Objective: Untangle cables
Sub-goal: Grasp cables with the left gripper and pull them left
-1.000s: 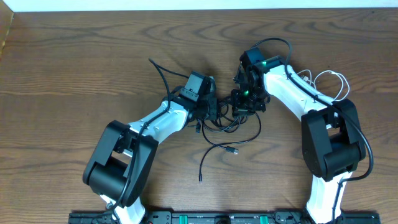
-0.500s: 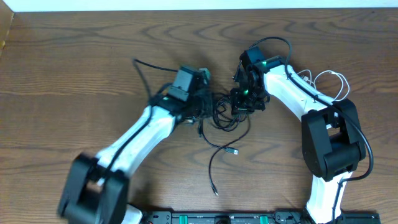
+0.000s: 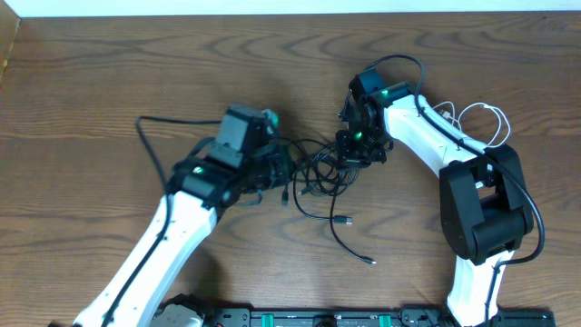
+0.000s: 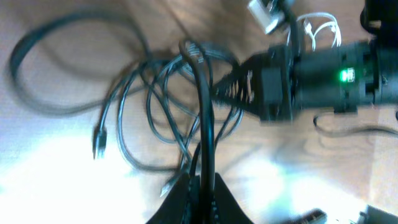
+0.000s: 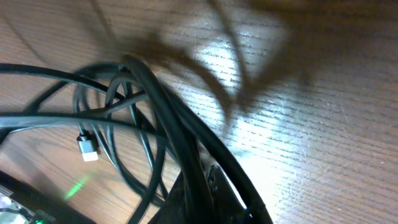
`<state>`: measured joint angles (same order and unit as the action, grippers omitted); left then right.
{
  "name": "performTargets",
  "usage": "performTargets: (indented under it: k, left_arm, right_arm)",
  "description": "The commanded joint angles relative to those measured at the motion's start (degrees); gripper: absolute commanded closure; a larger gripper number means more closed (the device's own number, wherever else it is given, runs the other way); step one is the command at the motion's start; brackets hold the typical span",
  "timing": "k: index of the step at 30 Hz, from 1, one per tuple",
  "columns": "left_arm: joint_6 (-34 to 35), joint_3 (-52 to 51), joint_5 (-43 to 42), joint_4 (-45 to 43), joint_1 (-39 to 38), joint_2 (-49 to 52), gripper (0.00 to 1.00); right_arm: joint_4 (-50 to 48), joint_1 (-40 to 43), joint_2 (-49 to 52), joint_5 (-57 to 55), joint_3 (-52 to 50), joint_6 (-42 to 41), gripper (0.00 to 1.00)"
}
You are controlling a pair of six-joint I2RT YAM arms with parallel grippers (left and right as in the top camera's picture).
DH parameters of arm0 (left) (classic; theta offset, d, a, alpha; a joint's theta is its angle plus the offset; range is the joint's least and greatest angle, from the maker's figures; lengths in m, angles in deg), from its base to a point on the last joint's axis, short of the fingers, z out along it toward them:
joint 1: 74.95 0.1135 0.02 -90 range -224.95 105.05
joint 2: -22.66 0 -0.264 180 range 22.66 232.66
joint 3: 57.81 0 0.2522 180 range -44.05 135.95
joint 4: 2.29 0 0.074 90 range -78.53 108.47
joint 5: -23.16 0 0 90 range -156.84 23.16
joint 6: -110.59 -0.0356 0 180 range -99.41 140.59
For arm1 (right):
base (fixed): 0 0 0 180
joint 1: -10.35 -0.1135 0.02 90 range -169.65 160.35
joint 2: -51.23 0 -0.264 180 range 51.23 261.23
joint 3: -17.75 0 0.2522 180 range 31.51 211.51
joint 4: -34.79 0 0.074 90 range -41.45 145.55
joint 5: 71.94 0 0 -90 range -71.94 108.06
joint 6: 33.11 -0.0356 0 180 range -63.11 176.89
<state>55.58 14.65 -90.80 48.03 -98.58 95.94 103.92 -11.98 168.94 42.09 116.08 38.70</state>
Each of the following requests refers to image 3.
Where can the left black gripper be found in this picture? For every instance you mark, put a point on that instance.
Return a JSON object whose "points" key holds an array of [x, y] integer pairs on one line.
{"points": [[283, 153]]}

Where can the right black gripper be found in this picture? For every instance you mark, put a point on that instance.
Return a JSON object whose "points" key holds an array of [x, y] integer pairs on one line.
{"points": [[349, 159]]}

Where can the cardboard box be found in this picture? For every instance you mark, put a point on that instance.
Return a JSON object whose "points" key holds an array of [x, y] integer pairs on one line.
{"points": [[10, 23]]}

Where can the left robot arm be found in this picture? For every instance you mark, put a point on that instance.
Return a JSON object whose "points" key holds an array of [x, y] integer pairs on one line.
{"points": [[246, 156]]}

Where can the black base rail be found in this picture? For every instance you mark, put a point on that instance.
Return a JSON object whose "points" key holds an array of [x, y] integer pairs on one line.
{"points": [[345, 318]]}

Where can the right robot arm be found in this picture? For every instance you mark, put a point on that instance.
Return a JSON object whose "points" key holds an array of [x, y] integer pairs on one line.
{"points": [[483, 212]]}

